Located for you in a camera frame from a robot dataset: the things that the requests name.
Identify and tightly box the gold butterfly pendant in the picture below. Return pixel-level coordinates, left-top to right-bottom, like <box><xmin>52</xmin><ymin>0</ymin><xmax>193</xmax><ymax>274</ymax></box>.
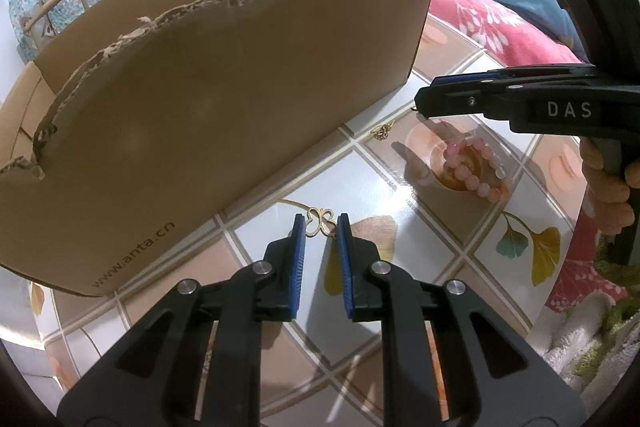
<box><xmin>305</xmin><ymin>207</ymin><xmax>336</xmax><ymax>239</ymax></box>

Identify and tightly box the pink bead bracelet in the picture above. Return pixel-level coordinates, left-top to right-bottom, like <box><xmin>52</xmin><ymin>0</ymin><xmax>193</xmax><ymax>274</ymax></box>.
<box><xmin>441</xmin><ymin>134</ymin><xmax>516</xmax><ymax>204</ymax></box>

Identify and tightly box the wooden chair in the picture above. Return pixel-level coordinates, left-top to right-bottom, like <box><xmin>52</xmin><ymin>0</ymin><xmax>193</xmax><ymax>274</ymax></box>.
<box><xmin>21</xmin><ymin>0</ymin><xmax>90</xmax><ymax>51</ymax></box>

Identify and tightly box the person's right hand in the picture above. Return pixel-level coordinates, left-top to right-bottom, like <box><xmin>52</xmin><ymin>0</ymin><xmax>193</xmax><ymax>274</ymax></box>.
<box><xmin>579</xmin><ymin>138</ymin><xmax>640</xmax><ymax>236</ymax></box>

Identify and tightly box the pink floral blanket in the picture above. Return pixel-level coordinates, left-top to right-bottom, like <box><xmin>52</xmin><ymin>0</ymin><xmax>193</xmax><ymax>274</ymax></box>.
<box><xmin>431</xmin><ymin>0</ymin><xmax>628</xmax><ymax>320</ymax></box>

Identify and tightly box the brown cardboard box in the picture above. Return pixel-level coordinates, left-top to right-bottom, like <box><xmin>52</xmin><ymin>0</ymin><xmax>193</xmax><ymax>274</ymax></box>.
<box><xmin>1</xmin><ymin>0</ymin><xmax>430</xmax><ymax>296</ymax></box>

